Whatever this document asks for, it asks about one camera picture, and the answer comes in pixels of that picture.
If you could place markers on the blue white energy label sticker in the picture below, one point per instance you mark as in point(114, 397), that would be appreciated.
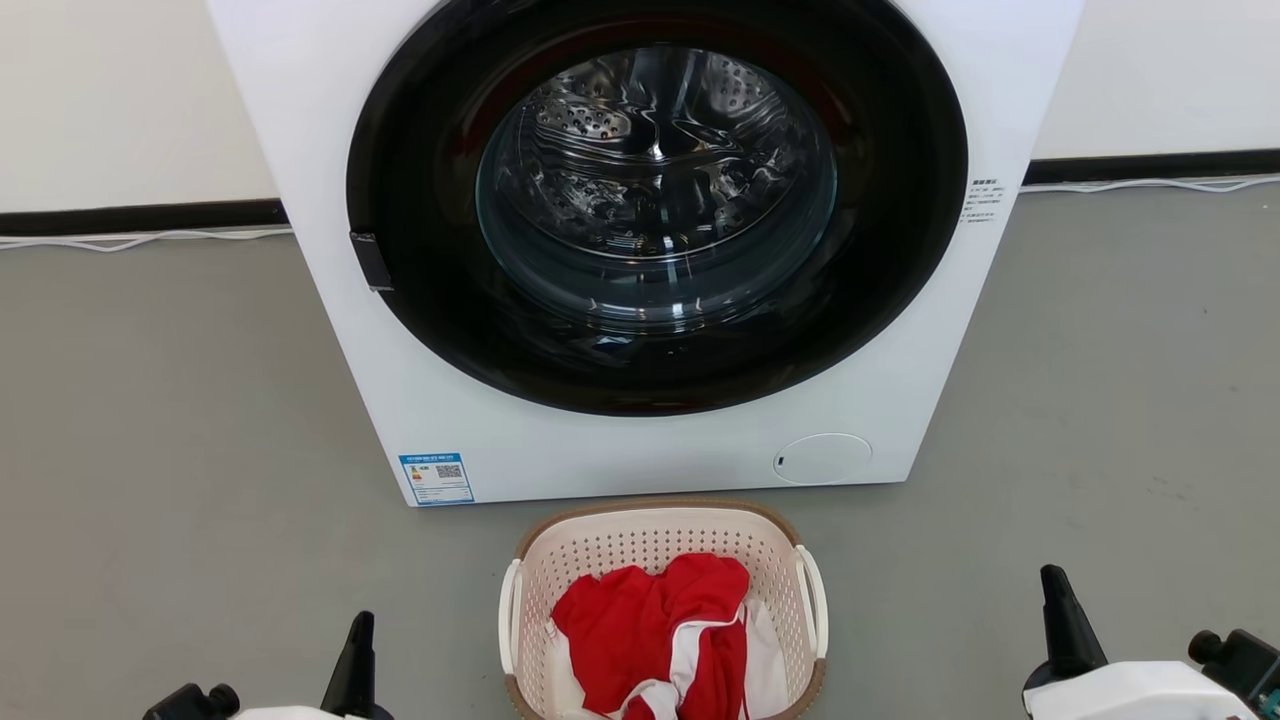
point(437, 479)

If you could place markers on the steel washer drum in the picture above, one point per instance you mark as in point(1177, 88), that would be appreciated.
point(655, 170)

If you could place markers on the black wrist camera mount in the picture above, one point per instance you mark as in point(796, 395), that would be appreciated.
point(1240, 660)
point(190, 702)

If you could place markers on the white garment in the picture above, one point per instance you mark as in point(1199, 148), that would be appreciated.
point(765, 660)

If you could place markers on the white front-load washing machine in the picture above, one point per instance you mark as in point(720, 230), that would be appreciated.
point(620, 450)

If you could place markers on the round white filter cover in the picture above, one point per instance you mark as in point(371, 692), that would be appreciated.
point(822, 459)

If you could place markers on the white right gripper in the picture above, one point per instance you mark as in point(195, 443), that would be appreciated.
point(1130, 695)

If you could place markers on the black baseboard strip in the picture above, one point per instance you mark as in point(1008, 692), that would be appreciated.
point(140, 216)
point(1150, 166)

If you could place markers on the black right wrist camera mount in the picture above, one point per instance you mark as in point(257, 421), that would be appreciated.
point(1240, 660)

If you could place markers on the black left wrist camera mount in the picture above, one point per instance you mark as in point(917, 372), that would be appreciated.
point(190, 702)

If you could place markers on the beige plastic laundry basket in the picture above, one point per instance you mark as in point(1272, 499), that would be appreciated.
point(650, 530)

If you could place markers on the red garment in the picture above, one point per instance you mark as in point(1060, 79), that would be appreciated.
point(640, 620)

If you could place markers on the black round washer door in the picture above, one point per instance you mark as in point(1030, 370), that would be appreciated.
point(420, 250)

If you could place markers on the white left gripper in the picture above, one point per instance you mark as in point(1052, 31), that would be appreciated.
point(290, 714)

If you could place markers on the small printed warning text sticker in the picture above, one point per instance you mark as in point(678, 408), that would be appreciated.
point(983, 200)

